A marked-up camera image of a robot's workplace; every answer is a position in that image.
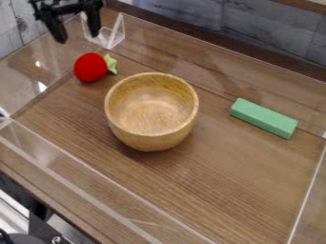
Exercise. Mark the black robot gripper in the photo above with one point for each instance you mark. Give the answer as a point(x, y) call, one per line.
point(49, 11)

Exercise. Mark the red plush strawberry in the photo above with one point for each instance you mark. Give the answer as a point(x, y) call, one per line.
point(93, 66)

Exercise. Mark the wooden bowl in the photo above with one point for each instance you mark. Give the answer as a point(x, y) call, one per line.
point(152, 109)

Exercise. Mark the green rectangular block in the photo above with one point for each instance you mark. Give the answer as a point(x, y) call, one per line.
point(267, 119)

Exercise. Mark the black metal clamp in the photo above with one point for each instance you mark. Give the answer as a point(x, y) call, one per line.
point(26, 229)

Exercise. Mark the clear acrylic corner bracket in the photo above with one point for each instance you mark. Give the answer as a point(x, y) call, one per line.
point(110, 37)

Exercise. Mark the clear acrylic enclosure wall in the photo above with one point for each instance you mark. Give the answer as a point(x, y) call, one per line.
point(98, 205)

